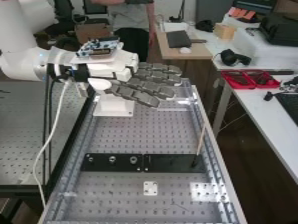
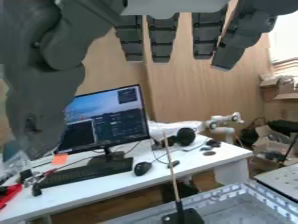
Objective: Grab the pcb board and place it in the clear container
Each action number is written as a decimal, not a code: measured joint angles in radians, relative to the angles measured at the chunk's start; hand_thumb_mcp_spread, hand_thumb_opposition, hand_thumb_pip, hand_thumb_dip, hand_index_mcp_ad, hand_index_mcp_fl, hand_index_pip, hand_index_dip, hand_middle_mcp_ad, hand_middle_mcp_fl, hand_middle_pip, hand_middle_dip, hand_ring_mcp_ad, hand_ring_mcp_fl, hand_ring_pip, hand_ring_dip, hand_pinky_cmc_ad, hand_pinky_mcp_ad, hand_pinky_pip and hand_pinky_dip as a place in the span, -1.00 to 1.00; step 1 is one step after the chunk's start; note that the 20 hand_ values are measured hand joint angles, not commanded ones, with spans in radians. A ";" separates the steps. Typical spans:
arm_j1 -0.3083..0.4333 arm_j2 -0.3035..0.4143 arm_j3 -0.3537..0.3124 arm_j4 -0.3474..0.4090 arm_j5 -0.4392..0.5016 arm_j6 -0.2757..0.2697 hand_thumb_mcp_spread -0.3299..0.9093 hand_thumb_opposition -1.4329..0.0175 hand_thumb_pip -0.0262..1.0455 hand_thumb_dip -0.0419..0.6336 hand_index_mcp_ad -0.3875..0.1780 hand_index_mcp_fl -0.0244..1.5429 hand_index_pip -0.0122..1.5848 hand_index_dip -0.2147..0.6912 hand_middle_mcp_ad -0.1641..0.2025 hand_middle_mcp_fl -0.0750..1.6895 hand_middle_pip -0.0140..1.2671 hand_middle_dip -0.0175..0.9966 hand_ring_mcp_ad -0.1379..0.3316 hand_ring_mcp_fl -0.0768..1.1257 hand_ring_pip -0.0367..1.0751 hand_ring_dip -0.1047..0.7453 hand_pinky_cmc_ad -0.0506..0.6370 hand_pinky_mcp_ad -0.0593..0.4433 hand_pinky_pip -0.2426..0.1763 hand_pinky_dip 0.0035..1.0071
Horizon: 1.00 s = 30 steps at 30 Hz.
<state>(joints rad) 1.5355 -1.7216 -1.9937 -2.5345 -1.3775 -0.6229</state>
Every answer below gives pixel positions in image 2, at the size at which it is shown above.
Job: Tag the cardboard box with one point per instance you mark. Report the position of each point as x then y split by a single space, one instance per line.
273 146

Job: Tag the clear box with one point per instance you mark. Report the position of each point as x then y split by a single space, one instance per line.
247 206

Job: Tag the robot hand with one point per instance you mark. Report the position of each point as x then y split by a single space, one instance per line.
40 66

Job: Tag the computer monitor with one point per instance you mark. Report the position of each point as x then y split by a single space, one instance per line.
106 118

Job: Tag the black computer mouse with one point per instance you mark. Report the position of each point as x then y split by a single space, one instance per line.
142 168

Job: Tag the orange sticky note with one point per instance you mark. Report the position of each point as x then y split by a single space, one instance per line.
58 159

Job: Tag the small white jointed device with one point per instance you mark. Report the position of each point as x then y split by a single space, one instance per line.
221 124

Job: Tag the white desk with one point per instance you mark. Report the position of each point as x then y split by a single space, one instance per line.
133 186

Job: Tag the thin stick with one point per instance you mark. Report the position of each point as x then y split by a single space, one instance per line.
172 166

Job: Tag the black keyboard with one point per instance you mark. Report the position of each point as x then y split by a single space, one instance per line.
84 172

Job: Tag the black plate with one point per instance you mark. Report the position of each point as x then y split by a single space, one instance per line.
184 216

